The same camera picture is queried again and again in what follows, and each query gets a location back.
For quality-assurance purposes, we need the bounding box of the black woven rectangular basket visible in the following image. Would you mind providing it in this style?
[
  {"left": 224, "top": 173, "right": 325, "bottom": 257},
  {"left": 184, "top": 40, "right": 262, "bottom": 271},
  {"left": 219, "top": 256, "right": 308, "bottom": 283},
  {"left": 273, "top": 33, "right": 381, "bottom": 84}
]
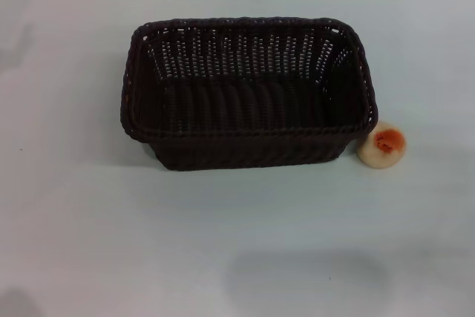
[{"left": 119, "top": 16, "right": 379, "bottom": 172}]

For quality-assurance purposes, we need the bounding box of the cream bun with orange spot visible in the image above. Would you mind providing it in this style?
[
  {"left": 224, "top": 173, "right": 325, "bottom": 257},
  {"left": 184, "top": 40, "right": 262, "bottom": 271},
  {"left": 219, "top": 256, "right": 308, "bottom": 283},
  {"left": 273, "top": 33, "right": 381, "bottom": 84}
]
[{"left": 356, "top": 120, "right": 407, "bottom": 166}]

